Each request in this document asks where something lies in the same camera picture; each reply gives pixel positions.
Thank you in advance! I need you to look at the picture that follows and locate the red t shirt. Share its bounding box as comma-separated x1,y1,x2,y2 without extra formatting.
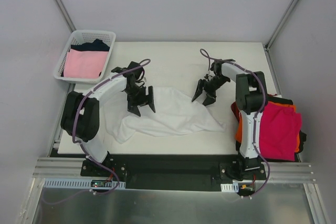
230,102,240,122

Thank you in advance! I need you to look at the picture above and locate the left aluminium frame post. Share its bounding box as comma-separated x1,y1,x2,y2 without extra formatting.
53,0,77,35

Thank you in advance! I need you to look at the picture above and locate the aluminium frame post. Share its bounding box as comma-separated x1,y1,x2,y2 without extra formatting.
53,0,77,35
264,0,301,51

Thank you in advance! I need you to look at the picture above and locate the pink t shirt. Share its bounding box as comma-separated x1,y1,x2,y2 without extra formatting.
63,49,108,79

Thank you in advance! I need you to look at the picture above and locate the white cable duct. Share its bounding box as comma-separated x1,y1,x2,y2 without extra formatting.
220,183,239,193
44,178,126,190

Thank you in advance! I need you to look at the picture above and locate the left white cable duct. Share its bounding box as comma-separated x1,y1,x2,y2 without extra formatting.
44,178,126,190

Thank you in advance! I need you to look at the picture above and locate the white plastic laundry basket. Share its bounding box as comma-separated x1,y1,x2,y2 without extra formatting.
53,29,116,84

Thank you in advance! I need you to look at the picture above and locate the magenta t shirt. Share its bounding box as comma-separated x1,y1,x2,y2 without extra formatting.
257,102,302,162

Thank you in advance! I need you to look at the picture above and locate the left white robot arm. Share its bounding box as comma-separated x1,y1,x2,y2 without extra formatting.
60,59,156,176

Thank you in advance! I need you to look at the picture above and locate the right aluminium frame post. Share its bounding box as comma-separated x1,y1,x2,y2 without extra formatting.
264,0,301,51

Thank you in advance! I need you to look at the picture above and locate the black t shirt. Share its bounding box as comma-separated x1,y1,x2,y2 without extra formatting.
235,93,307,156

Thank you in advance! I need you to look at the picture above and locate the aluminium rail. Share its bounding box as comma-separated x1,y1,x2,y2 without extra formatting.
33,156,316,183

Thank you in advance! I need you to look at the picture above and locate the right white cable duct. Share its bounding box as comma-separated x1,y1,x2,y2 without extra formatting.
220,183,239,193

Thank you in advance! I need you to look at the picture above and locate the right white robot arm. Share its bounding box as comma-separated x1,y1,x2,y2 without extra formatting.
192,59,268,181

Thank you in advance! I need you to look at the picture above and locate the white t shirt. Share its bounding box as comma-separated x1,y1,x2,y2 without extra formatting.
103,87,226,144

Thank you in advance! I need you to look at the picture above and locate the navy t shirt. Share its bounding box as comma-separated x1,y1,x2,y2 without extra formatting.
70,39,110,52

